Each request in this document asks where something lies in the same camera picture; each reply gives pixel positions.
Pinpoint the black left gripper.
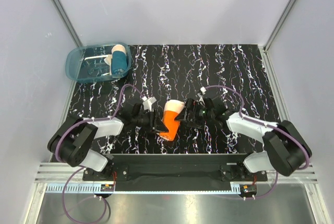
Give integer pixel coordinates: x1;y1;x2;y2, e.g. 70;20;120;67
132;109;168;134

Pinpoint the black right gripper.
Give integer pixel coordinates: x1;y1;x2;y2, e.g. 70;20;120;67
174;98;214;129

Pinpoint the orange cartoon towel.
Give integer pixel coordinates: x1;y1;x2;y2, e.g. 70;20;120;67
159;100;185;142

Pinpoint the teal beige cartoon towel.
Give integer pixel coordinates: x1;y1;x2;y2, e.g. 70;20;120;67
104;44;128;75

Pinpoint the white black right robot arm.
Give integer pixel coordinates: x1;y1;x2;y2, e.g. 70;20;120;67
175;98;312;181

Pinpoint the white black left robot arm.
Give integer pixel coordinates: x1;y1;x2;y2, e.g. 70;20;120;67
47;103;169;180

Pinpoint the left controller board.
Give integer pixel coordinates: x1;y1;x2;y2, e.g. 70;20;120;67
100;184;115;192

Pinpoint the controller board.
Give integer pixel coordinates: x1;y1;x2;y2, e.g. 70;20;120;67
100;184;115;192
241;184;257;197

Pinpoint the teal transparent plastic basin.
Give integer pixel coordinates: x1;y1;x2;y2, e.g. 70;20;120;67
65;43;133;84

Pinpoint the right controller board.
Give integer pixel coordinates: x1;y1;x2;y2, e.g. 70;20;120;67
241;184;257;197

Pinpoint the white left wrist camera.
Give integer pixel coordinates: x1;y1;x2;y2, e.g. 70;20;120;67
141;96;157;111

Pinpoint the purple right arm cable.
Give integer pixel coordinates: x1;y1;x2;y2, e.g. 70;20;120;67
203;85;313;198

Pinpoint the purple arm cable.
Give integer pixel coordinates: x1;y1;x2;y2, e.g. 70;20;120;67
203;85;313;198
56;84;149;222

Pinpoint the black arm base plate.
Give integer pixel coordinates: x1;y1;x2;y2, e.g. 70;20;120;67
82;154;268;182

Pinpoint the right slotted cable duct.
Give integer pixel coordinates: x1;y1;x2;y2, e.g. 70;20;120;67
230;182;241;194

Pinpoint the slotted cable duct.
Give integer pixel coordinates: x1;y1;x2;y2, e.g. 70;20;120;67
230;182;241;194
46;183;112;194

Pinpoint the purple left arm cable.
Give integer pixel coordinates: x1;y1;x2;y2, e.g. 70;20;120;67
56;84;149;222

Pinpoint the aluminium front frame rail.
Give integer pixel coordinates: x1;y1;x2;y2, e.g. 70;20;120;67
34;162;317;184

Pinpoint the left slotted cable duct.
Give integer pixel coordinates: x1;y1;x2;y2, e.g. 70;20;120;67
46;183;112;194

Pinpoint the right rear aluminium post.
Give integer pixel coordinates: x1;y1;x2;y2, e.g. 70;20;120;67
263;0;298;52

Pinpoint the aluminium post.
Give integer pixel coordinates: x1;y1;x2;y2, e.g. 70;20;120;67
263;0;298;52
51;0;83;47

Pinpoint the left rear aluminium post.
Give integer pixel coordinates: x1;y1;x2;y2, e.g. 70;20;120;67
51;0;83;47

